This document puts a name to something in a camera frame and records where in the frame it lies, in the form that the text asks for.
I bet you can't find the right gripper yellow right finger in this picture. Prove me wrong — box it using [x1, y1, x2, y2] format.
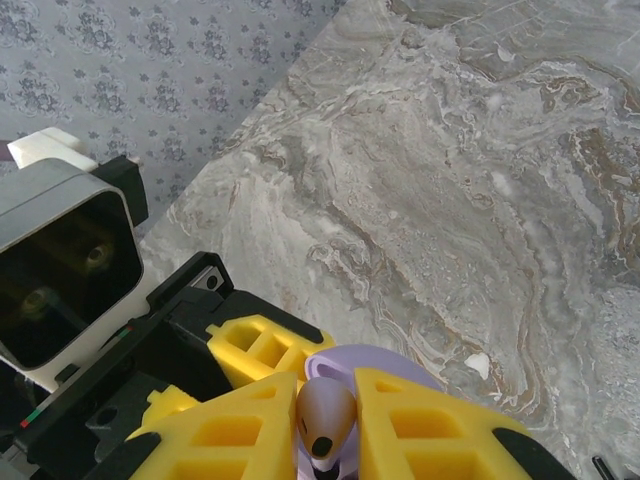
[353, 367, 576, 480]

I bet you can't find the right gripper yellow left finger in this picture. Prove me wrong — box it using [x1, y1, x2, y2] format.
[88, 371, 299, 480]

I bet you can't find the purple earbud charging case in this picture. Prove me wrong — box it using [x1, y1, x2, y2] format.
[297, 344, 444, 480]

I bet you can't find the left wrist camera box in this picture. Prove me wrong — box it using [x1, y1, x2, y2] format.
[0, 127, 151, 396]

